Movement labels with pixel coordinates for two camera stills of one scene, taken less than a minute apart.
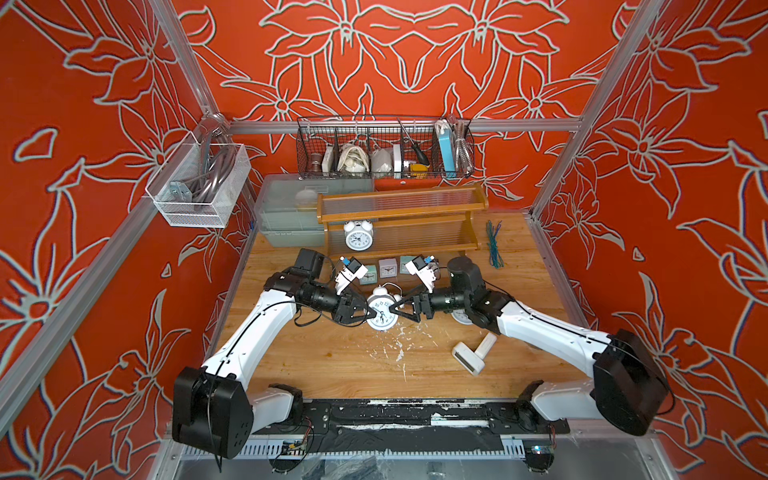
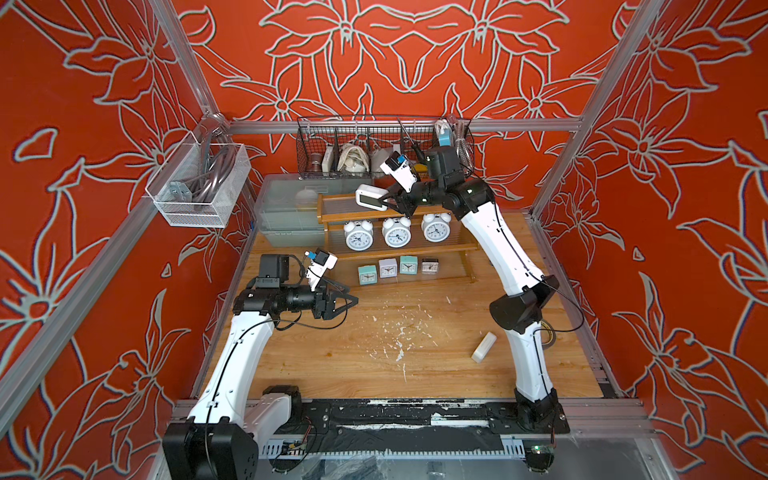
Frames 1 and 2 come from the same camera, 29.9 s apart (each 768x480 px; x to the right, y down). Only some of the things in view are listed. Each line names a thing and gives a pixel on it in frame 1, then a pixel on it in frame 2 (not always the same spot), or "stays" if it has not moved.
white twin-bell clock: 380,301 -> 397,232
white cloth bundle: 353,161 stays
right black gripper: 422,303 -> 403,200
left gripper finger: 366,313 -> 336,311
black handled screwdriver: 419,152 stays
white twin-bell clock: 461,316 -> 436,227
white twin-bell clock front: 358,235 stays
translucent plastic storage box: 286,205 stays
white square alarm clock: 387,268 stays
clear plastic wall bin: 199,183 stays
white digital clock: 468,358 -> 369,196
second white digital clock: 486,344 stays
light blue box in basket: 444,133 stays
